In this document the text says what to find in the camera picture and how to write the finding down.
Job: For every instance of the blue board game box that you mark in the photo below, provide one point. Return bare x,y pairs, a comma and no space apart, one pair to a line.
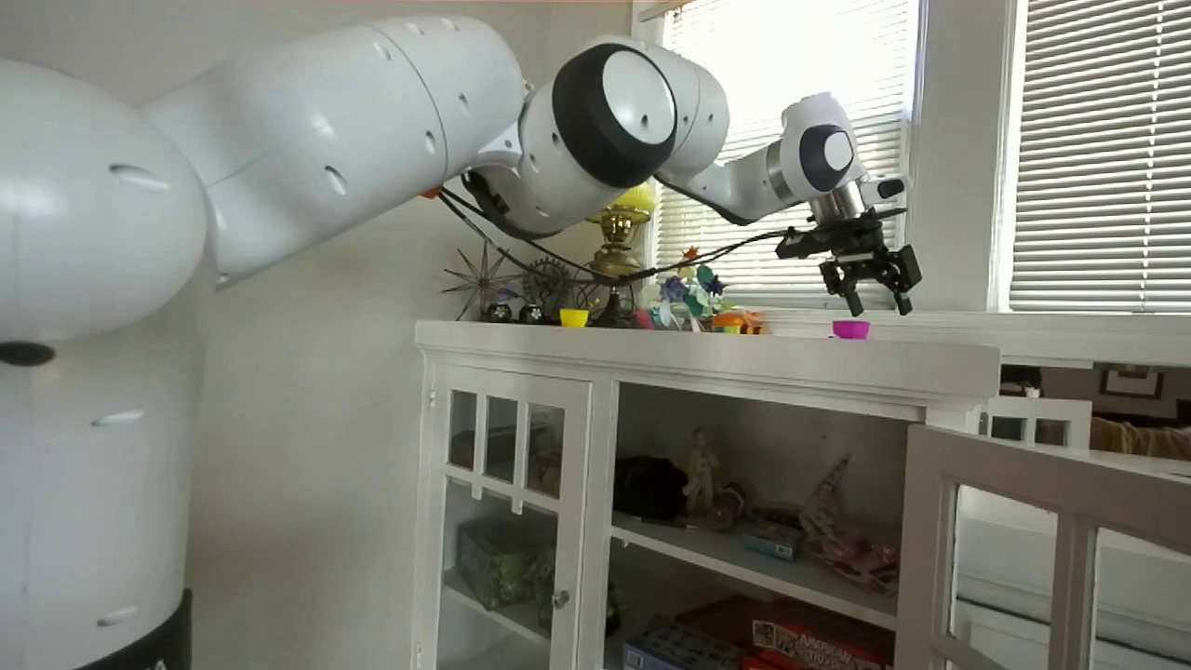
671,646

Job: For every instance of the metal starburst ornament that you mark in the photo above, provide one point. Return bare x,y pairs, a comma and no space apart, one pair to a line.
478,280

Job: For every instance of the figurines on cabinet shelf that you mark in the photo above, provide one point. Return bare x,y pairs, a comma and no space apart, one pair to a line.
812,529

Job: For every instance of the colourful toy flower figure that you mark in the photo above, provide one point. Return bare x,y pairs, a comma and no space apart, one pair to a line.
689,296

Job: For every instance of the red board game boxes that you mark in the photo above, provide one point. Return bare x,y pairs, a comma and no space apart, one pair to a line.
796,637

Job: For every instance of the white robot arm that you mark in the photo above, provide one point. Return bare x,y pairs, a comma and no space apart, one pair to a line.
115,219

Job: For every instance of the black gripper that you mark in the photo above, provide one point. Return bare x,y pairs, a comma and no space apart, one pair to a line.
858,251

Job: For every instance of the white glass-door cabinet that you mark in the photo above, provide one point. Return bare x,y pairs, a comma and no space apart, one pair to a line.
628,500

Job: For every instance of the open white cabinet door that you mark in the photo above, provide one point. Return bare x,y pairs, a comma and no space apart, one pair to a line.
1039,561

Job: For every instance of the small yellow bowl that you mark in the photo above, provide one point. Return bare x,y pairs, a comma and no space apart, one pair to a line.
575,317

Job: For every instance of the brass lamp yellow shade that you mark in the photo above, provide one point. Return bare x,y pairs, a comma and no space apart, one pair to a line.
615,262

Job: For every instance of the small pink bowl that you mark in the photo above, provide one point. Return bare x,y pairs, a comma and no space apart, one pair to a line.
849,328

